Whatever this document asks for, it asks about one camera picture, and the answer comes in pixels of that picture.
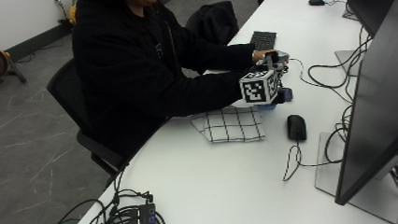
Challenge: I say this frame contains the yellow object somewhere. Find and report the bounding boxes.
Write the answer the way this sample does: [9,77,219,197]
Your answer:
[67,4,79,26]

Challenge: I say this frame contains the black monitor cables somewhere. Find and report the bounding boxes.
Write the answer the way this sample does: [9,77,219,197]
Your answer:
[288,26,373,105]

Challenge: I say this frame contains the grey and white device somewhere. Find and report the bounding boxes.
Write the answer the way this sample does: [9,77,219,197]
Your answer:
[256,50,292,76]

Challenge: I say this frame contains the black chair with jacket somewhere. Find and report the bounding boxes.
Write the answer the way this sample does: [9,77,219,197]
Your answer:
[184,0,240,47]

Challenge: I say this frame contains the person in black clothing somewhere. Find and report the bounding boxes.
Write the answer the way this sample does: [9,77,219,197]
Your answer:
[71,0,256,162]

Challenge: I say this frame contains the white marker cube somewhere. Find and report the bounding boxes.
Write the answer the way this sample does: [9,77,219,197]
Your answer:
[239,69,284,105]

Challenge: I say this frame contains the black keyboard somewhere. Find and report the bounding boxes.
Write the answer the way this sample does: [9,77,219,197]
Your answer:
[250,30,279,52]

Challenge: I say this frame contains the black hub cables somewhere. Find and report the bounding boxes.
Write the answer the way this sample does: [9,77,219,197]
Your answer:
[57,169,168,224]

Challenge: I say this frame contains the black cable hub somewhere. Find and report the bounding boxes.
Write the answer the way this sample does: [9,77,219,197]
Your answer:
[139,203,160,224]

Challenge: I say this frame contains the black office chair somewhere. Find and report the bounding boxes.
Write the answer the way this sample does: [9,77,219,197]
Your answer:
[46,58,131,189]

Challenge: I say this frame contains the white black checked cloth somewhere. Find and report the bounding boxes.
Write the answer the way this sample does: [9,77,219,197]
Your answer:
[190,106,268,144]

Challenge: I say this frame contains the blue object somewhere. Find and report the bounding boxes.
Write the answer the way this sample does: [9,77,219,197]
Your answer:
[256,87,295,112]

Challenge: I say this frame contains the silver monitor stand base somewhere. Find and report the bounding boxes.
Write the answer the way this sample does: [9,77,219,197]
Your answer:
[313,132,398,224]
[333,49,364,77]

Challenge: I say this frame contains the wooden stool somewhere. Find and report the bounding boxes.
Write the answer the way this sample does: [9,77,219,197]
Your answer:
[0,49,29,85]

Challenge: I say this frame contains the black mouse cable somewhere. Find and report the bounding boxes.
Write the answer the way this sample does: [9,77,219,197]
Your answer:
[281,139,347,182]

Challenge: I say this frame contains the large black monitor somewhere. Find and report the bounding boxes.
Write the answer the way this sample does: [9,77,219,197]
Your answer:
[333,0,398,206]

